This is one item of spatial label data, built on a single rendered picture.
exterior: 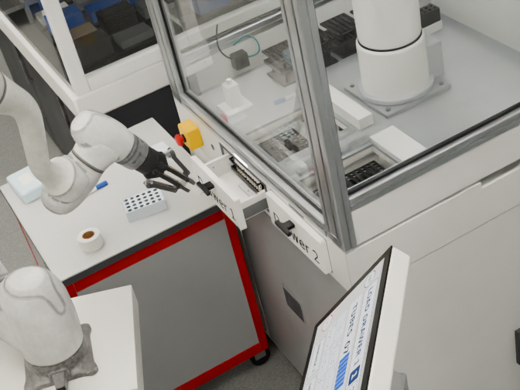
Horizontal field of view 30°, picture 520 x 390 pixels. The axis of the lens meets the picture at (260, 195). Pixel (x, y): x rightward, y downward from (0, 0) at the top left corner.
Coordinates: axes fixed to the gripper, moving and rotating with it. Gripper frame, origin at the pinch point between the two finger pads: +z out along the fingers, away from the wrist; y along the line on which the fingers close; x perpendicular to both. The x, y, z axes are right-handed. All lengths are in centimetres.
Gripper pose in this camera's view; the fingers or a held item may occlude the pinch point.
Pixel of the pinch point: (191, 186)
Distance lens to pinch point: 274.9
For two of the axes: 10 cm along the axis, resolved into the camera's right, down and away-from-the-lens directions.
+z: 6.5, 4.0, 6.5
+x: -4.8, -4.5, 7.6
